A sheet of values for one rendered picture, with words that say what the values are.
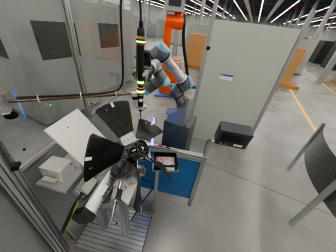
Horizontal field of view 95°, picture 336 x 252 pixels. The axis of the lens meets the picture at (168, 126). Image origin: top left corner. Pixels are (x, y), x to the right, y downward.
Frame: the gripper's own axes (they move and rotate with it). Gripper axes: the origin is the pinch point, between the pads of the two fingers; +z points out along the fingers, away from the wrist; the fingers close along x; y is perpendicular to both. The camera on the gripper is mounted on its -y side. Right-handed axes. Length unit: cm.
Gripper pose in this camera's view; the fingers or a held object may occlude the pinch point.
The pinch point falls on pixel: (138, 73)
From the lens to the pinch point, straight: 85.0
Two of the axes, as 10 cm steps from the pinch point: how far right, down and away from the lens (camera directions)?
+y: -1.0, 8.3, 5.5
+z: -2.0, 5.3, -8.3
